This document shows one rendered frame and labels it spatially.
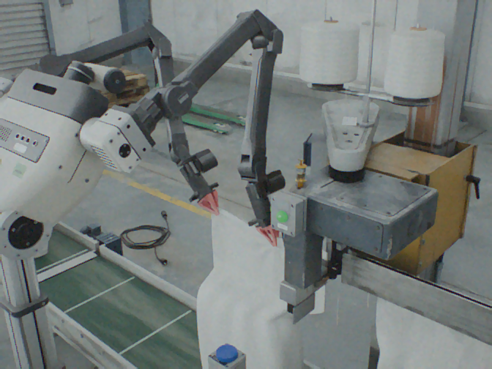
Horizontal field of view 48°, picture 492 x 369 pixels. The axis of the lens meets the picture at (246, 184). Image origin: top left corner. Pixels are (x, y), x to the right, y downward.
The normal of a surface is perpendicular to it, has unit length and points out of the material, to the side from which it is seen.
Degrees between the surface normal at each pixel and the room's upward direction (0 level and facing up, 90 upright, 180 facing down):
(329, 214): 90
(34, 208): 115
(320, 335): 0
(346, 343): 0
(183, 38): 90
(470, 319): 90
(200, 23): 90
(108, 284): 0
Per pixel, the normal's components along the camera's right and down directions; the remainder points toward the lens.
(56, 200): 0.38, 0.71
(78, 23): 0.74, 0.25
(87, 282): -0.01, -0.92
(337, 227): -0.68, 0.30
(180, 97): 0.63, 0.10
